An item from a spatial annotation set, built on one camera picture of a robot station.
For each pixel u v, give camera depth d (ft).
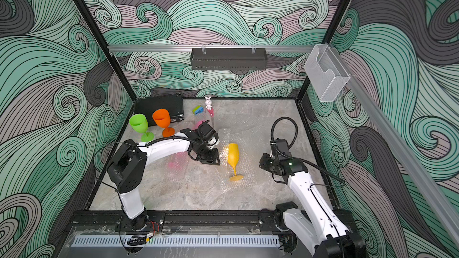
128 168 1.54
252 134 3.12
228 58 3.12
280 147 2.01
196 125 3.16
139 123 2.88
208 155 2.51
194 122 3.33
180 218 2.49
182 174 2.75
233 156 2.87
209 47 3.11
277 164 1.94
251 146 3.11
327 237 1.27
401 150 1.69
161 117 2.96
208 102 3.61
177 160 2.76
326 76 2.52
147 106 4.00
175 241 2.29
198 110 3.69
